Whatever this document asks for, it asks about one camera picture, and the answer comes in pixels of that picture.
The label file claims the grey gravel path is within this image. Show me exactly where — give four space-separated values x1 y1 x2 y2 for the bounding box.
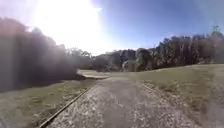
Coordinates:
46 69 201 128

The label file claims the timber path edging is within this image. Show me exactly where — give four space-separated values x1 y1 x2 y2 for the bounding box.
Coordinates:
38 83 98 128
138 81 161 96

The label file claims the wood of dark trees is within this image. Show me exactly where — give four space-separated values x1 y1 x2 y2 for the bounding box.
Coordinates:
0 16 224 93

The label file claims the wide dry grass field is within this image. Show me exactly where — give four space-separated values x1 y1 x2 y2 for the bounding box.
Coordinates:
99 63 224 128

